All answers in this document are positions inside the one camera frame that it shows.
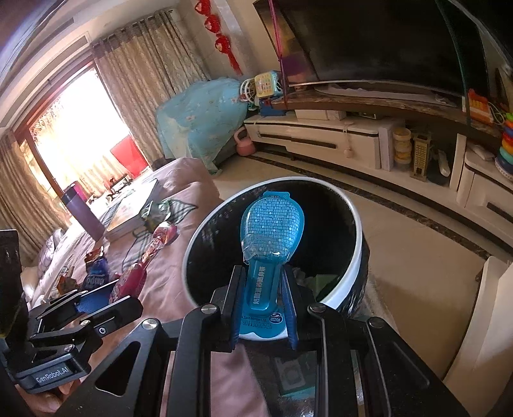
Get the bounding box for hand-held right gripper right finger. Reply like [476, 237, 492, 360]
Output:
[281, 267, 471, 417]

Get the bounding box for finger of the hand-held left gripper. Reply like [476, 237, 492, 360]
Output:
[28, 289, 115, 333]
[30, 296, 144, 362]

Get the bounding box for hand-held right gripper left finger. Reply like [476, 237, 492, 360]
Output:
[54, 265, 247, 417]

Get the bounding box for blue snack packet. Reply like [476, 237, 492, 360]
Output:
[82, 257, 109, 293]

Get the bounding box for red snack packet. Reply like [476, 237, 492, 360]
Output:
[110, 265, 147, 305]

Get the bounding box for white rimmed trash bin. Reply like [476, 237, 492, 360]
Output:
[182, 176, 369, 341]

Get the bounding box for blue blister pack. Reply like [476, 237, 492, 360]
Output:
[239, 191, 306, 341]

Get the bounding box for person's left hand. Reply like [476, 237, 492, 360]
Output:
[24, 379, 83, 415]

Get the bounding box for green paper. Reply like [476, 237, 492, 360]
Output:
[313, 275, 341, 301]

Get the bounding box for teal booklet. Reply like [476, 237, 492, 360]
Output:
[276, 352, 318, 398]

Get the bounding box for white paperback book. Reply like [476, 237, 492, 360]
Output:
[106, 217, 151, 238]

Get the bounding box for purple thermos bottle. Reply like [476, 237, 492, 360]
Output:
[60, 181, 107, 241]

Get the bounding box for pink lollipop wrapper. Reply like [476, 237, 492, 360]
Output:
[132, 225, 178, 267]

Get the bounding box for green snack wrapper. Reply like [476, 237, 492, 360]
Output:
[139, 199, 175, 233]

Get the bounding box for illustrated paperback book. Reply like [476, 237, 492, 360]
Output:
[107, 178, 159, 231]

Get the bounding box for beige patterned curtain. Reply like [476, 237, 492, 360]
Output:
[94, 10, 209, 177]
[0, 132, 69, 265]

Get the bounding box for red chair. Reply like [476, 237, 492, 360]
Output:
[110, 135, 148, 177]

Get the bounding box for pink kettlebell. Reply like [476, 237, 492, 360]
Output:
[236, 129, 254, 157]

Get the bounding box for white TV cabinet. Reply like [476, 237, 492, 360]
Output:
[244, 80, 513, 243]

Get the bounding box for blue floral cloth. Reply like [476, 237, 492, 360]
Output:
[156, 78, 249, 173]

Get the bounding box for white side cabinet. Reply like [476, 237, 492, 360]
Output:
[443, 254, 513, 405]

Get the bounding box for blue plastic toy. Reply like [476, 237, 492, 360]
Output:
[258, 98, 287, 118]

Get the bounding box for yellow stacked containers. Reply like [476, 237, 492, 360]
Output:
[393, 127, 413, 165]

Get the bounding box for wooden building model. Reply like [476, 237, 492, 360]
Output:
[411, 133, 431, 181]

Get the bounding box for small white fan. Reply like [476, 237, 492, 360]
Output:
[240, 77, 257, 106]

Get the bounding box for yellow toy phone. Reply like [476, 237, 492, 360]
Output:
[254, 70, 283, 99]

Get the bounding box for red hanging decoration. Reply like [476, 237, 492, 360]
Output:
[194, 0, 243, 75]

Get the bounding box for orange toy phone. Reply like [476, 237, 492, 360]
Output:
[467, 89, 494, 127]

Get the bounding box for black television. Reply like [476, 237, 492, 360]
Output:
[253, 0, 482, 99]

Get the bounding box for colourful ring stacker toy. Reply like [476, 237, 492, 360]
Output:
[495, 112, 513, 177]

